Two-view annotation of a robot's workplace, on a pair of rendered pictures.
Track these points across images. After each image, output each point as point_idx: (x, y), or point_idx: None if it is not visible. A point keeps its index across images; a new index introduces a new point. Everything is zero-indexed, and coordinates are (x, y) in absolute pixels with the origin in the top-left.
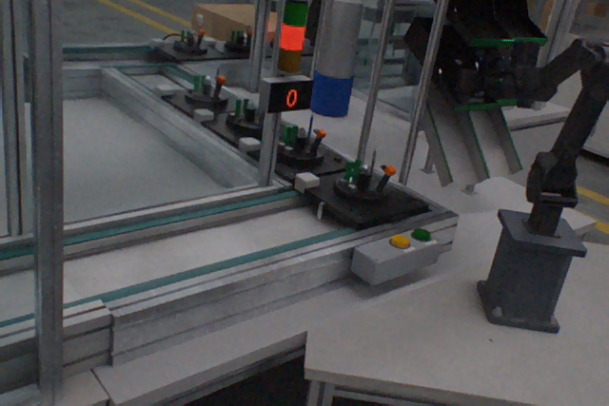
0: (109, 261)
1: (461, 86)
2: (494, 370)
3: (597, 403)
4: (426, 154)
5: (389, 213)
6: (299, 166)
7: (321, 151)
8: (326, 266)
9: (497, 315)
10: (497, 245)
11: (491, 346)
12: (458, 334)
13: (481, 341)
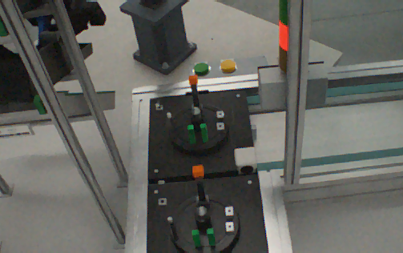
0: None
1: (104, 13)
2: (233, 25)
3: (200, 2)
4: None
5: (203, 95)
6: (227, 198)
7: (180, 209)
8: None
9: (192, 43)
10: (166, 34)
11: (216, 36)
12: (227, 46)
13: (219, 39)
